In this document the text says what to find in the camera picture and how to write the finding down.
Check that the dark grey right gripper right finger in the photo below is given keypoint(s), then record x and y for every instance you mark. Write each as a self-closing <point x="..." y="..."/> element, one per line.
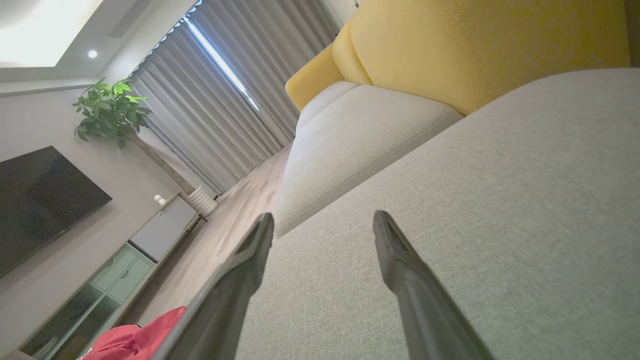
<point x="430" y="325"/>

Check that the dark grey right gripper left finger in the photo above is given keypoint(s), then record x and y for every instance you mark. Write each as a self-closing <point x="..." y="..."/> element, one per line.
<point x="225" y="310"/>

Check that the red and white shirt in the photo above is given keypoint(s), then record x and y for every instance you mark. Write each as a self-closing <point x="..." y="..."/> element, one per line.
<point x="130" y="340"/>

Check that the grey sideboard cabinet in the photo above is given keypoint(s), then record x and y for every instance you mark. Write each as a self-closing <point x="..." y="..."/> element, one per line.
<point x="160" y="230"/>

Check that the pale green low cabinet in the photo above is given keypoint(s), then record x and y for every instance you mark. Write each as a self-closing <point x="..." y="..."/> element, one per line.
<point x="120" y="275"/>

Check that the white ribbed plant pot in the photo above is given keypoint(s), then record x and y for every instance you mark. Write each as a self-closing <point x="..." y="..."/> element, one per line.
<point x="202" y="201"/>

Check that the large grey sofa seat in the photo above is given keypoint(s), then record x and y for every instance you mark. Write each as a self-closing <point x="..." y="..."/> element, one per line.
<point x="500" y="225"/>

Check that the small white ornament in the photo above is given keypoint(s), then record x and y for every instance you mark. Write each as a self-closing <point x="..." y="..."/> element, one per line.
<point x="160" y="200"/>

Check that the grey pleated curtain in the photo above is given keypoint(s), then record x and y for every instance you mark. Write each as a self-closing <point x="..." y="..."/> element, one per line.
<point x="200" y="125"/>
<point x="280" y="55"/>

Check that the grey sofa seat cushion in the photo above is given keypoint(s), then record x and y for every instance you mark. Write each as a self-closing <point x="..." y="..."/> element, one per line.
<point x="350" y="145"/>
<point x="320" y="102"/>

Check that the black flat television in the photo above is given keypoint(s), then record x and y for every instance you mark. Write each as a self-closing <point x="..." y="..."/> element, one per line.
<point x="45" y="205"/>

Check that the green leafy potted tree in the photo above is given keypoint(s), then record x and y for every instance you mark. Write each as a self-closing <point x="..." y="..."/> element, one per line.
<point x="110" y="110"/>

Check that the yellow sofa end backrest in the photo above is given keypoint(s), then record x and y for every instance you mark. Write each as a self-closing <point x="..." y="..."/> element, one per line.
<point x="312" y="80"/>

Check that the small yellow sofa backrest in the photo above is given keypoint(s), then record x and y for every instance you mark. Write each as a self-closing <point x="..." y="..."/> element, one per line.
<point x="350" y="60"/>

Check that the large yellow sofa backrest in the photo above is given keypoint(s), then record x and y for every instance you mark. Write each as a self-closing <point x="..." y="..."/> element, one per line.
<point x="475" y="45"/>

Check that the large recessed ceiling light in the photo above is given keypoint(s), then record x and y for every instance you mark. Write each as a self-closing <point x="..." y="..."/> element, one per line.
<point x="40" y="30"/>

